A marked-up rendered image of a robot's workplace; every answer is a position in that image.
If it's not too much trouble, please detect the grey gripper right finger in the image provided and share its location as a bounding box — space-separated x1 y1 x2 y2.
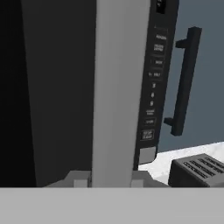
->
130 170 171 188

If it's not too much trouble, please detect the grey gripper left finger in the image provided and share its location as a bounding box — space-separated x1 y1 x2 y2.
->
43 170 93 188

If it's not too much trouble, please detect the grey microwave door handle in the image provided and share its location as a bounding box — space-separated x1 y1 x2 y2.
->
91 0 151 188

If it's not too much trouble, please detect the black microwave with button panel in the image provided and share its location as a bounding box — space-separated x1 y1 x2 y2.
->
132 0 180 172

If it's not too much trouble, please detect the black microwave door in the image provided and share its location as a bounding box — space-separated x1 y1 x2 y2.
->
0 0 98 188

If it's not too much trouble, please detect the blue-grey cupboard door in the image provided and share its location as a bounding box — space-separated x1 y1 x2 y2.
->
157 0 224 153

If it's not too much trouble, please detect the black toaster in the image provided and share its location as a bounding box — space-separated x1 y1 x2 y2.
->
167 153 224 188

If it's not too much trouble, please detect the black cupboard door handle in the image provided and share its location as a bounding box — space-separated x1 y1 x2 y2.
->
163 26 203 137

